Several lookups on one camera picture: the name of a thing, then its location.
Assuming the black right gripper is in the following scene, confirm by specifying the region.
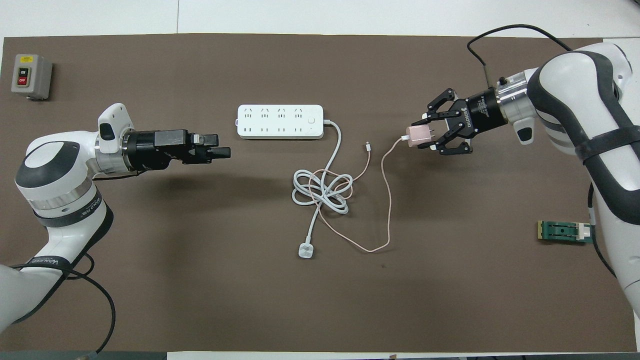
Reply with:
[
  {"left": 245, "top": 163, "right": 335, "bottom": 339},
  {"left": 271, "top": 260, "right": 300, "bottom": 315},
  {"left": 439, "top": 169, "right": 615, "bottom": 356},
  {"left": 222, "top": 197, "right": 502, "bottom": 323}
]
[{"left": 412, "top": 88, "right": 507, "bottom": 156}]

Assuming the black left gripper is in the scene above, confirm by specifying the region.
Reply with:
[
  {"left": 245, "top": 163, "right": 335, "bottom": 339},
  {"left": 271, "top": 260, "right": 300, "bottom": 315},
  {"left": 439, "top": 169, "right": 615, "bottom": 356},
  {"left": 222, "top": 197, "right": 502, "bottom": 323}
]
[{"left": 124, "top": 129, "right": 232, "bottom": 172}]

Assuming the pink charger adapter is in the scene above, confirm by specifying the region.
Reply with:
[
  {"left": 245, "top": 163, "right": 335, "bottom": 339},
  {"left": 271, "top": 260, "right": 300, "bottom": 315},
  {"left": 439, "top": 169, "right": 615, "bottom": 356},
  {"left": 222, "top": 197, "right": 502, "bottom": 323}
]
[{"left": 405, "top": 125, "right": 435, "bottom": 149}]

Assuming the white power strip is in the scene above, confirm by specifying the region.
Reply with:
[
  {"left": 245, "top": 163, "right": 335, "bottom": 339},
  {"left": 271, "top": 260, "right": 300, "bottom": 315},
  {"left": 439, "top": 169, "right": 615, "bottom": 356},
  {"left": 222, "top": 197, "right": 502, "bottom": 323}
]
[{"left": 236, "top": 104, "right": 325, "bottom": 140}]

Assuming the brown table mat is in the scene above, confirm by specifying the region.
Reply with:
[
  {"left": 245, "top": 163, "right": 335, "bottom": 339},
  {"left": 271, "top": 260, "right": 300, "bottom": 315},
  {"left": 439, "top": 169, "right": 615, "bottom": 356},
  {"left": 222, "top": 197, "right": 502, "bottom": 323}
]
[{"left": 0, "top": 32, "right": 638, "bottom": 353}]

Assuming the grey push button box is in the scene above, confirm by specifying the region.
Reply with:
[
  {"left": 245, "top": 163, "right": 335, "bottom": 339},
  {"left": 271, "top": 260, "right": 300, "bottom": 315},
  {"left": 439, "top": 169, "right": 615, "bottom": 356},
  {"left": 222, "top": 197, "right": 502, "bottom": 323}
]
[{"left": 11, "top": 53, "right": 53, "bottom": 101}]

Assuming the white power strip cord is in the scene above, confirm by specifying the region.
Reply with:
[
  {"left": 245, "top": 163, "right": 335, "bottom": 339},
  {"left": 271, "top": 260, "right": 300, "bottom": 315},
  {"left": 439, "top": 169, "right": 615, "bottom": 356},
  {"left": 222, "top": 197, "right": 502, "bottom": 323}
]
[{"left": 291, "top": 119, "right": 353, "bottom": 259}]

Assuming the green knife switch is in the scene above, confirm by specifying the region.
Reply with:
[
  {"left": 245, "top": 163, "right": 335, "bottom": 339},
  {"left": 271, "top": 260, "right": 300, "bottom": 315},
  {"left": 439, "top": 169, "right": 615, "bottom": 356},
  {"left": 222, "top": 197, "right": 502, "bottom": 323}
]
[{"left": 537, "top": 220, "right": 596, "bottom": 244}]

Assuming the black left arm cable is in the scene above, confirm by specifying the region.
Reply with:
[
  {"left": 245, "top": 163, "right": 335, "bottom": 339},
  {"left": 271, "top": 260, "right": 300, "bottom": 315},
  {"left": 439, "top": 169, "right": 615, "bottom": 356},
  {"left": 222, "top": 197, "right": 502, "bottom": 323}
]
[{"left": 10, "top": 252, "right": 117, "bottom": 353}]

